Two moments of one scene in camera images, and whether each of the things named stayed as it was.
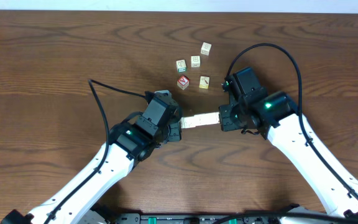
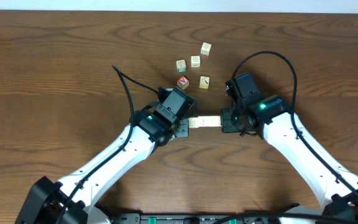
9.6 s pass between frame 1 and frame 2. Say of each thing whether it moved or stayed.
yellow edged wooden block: stayed
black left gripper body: moved
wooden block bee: moved
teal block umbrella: moved
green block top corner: stayed
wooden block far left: stayed
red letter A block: stayed
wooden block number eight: stayed
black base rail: stayed
